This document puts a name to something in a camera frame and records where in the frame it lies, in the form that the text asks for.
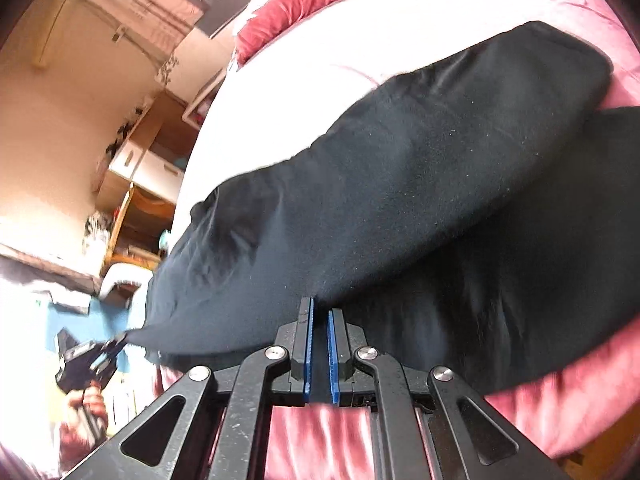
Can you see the person's left hand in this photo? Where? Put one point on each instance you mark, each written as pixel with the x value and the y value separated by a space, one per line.
pixel 90 407

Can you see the white bedside shelf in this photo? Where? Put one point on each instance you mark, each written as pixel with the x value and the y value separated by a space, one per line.
pixel 202 97

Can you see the black pants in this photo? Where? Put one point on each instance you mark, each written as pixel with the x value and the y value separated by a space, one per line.
pixel 400 185

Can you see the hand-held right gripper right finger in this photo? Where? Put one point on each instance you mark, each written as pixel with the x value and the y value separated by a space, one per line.
pixel 332 355

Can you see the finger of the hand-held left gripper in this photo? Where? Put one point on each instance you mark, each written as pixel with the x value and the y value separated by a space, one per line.
pixel 115 344

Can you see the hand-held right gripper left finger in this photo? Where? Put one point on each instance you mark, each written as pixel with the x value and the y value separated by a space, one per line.
pixel 308 355

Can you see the red duvet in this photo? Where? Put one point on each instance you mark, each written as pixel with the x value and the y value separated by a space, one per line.
pixel 300 0

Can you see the pink blanket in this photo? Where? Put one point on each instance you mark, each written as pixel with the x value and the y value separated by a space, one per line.
pixel 350 45

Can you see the wooden shelf unit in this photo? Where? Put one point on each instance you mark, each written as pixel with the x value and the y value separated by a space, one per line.
pixel 145 170

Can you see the dark headboard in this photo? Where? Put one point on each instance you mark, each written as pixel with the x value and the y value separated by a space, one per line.
pixel 227 12

